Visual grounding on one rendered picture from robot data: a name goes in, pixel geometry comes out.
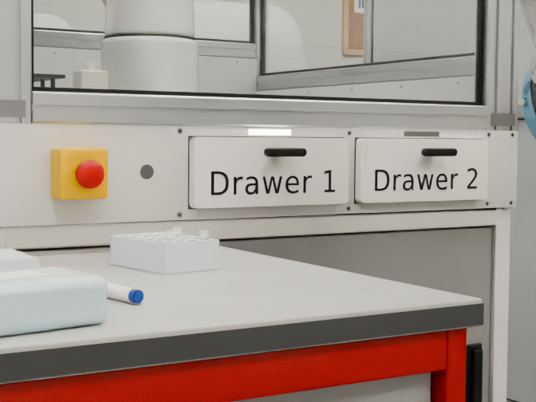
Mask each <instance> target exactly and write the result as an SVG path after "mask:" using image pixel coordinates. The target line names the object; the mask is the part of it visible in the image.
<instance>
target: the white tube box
mask: <svg viewBox="0 0 536 402"><path fill-rule="evenodd" d="M110 264H111V265H116V266H124V267H128V268H133V269H138V270H146V271H150V272H154V273H159V274H178V273H185V272H193V271H201V270H217V269H219V239H215V238H209V239H208V240H200V239H199V237H197V236H191V235H185V234H182V236H176V237H175V240H166V232H155V233H143V234H119V235H111V236H110Z"/></svg>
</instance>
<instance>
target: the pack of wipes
mask: <svg viewBox="0 0 536 402"><path fill-rule="evenodd" d="M106 316H107V283H106V281H105V280H104V279H103V278H102V277H101V276H99V275H95V274H87V273H84V272H80V271H75V270H69V269H65V268H61V267H56V266H52V267H42V268H33V269H24V270H5V271H0V337H4V336H10V335H16V334H23V333H34V332H41V331H47V330H54V329H65V328H72V327H78V326H84V325H95V324H100V323H101V322H103V321H104V320H105V318H106Z"/></svg>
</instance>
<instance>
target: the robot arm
mask: <svg viewBox="0 0 536 402"><path fill-rule="evenodd" d="M518 3H519V5H520V7H521V10H522V14H523V17H524V18H525V21H526V25H527V28H528V30H529V32H530V36H531V38H532V41H533V43H534V48H535V49H536V0H518ZM522 98H523V99H524V105H523V106H522V112H523V115H524V119H525V122H526V125H527V127H528V129H529V130H530V133H531V134H532V136H533V137H534V138H535V139H536V54H535V55H534V56H533V58H532V60H531V63H530V67H529V68H528V70H527V71H526V75H525V77H524V80H523V83H522Z"/></svg>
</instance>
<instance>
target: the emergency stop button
mask: <svg viewBox="0 0 536 402"><path fill-rule="evenodd" d="M76 179H77V182H78V183H79V184H80V185H81V186H82V187H84V188H90V189H92V188H95V187H98V186H99V185H100V184H101V183H102V181H103V179H104V169H103V167H102V166H101V164H100V163H99V162H97V161H95V160H85V161H83V162H81V163H80V164H79V165H78V166H77V170H76Z"/></svg>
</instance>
